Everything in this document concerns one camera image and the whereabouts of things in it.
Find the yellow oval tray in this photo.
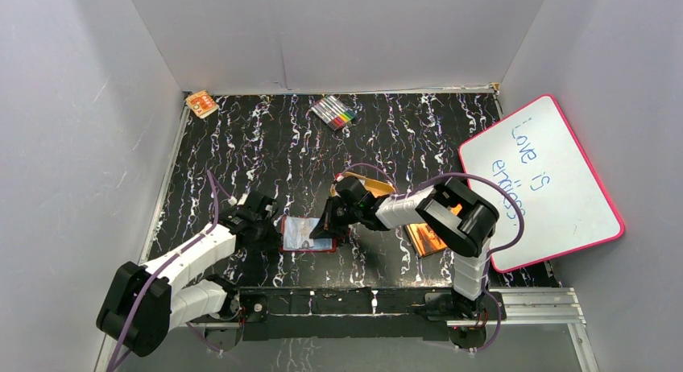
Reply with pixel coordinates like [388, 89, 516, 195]
[329, 172, 396, 197]

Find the pink framed whiteboard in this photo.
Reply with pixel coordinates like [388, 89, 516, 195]
[459, 95, 625, 272]

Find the small orange card box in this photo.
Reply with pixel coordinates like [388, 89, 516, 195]
[185, 90, 218, 118]

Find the black aluminium base frame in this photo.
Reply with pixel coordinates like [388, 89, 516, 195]
[106, 287, 588, 352]

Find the red leather card holder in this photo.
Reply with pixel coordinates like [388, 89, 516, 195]
[279, 217, 350, 254]

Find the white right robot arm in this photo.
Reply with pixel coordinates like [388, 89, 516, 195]
[309, 176, 499, 319]

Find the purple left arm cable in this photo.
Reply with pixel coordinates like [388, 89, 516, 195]
[106, 169, 238, 372]

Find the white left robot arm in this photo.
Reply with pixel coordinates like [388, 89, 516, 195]
[96, 191, 281, 357]

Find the pack of coloured markers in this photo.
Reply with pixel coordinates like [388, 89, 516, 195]
[310, 95, 357, 131]

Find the orange paperback book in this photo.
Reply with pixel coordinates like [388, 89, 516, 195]
[403, 215, 447, 258]

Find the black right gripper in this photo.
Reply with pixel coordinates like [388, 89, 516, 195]
[311, 196, 362, 239]

